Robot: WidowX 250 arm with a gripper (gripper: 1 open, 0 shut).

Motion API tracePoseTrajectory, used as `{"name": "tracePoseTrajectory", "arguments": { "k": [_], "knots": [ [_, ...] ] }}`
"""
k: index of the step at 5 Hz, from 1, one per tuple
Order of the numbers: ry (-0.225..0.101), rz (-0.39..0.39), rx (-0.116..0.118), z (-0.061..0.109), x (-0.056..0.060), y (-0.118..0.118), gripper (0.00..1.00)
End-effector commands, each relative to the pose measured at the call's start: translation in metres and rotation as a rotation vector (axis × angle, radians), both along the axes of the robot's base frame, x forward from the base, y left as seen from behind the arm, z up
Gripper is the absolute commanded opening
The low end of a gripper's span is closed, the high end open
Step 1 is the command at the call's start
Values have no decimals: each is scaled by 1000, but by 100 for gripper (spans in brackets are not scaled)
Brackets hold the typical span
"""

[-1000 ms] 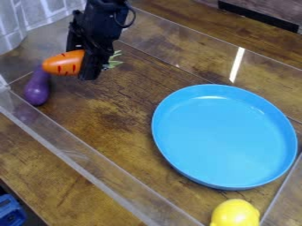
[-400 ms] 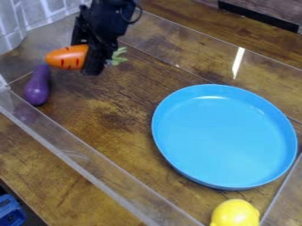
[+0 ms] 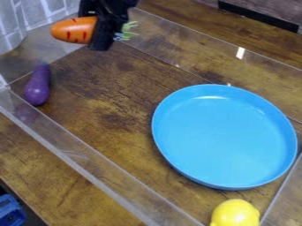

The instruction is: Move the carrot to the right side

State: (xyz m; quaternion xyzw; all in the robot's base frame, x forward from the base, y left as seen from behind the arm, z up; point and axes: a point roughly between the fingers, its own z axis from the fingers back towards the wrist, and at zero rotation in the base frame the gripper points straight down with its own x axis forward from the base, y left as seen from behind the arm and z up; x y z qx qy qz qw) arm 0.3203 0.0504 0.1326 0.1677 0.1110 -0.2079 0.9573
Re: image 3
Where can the orange toy carrot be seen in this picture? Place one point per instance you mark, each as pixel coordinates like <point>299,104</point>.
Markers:
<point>76,30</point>

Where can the blue round plate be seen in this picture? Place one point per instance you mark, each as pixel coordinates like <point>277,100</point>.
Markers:
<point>223,136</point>

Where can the yellow toy object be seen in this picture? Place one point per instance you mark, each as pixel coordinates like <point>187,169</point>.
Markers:
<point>235,212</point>

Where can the purple toy eggplant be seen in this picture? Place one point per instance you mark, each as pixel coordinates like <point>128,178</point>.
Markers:
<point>36,91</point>

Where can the blue object at corner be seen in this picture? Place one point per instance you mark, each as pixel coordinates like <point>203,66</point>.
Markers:
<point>12,214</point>

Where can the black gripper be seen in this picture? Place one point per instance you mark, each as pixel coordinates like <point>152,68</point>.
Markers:
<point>110,14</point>

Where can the clear acrylic enclosure wall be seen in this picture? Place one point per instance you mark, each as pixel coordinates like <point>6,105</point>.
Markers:
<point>77,156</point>

